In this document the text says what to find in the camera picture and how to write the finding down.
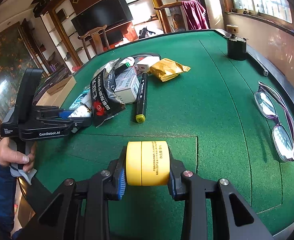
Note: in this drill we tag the black marker yellow-green cap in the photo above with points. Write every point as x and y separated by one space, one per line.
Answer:
140 95

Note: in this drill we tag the black cylinder with gear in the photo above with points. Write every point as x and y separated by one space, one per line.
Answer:
237 50

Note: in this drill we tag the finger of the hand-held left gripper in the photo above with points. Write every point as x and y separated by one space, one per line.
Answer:
64 115
80 123

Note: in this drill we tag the gold snack packet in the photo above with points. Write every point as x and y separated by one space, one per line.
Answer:
167 68

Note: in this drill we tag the teal tissue pack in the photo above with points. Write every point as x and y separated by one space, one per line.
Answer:
78 100

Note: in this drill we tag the dark red cloth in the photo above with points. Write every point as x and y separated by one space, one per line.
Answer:
194 15

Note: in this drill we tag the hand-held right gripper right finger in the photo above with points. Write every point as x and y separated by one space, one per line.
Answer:
173 185

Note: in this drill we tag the cardboard box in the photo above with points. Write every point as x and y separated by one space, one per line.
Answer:
54 92

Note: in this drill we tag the black flat television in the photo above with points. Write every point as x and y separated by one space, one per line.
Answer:
101 12

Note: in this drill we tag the small black white device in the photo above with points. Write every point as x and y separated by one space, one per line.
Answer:
265 72

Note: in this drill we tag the wooden chair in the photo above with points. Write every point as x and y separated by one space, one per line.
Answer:
177 17
96 41

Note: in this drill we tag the white bottle green label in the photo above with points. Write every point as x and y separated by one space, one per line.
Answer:
126 61

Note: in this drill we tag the white charger box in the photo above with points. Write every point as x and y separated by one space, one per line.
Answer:
147 63

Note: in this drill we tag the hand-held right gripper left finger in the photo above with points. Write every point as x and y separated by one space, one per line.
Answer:
121 180

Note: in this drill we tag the black cloth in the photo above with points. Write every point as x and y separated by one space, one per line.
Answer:
145 32

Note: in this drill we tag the grey carton box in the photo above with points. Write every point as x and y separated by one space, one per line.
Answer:
126 90

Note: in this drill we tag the red bag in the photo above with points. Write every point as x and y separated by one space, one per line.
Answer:
76 68

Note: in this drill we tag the flower wall painting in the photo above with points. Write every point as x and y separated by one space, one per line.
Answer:
6 62

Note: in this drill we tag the black snack bag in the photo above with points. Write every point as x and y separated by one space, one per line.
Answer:
104 100

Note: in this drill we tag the person's left hand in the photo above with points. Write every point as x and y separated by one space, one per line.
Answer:
14 156

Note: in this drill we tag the purple frame eyeglasses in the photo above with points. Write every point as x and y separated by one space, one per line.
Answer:
284 140

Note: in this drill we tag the wooden wall shelf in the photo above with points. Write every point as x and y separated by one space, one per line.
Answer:
61 30
152 0

